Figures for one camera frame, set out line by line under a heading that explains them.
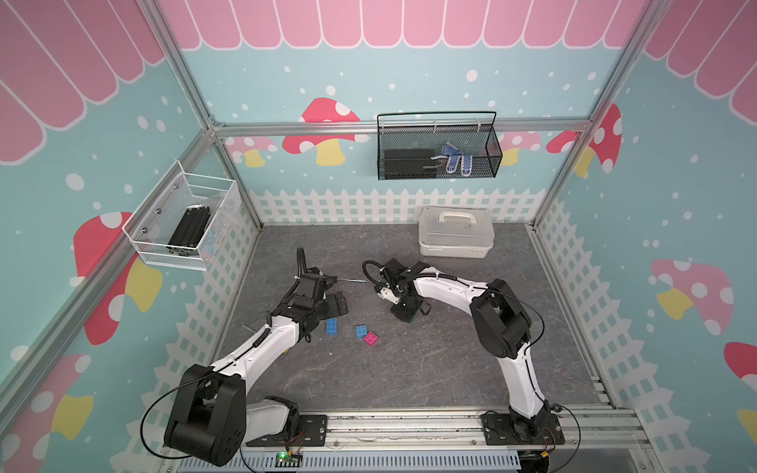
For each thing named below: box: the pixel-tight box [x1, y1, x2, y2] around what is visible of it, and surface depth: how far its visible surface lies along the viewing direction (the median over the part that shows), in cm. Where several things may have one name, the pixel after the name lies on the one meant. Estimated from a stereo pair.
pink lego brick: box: [363, 331, 380, 347], surface depth 91 cm
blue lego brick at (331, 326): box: [325, 317, 339, 336], surface depth 93 cm
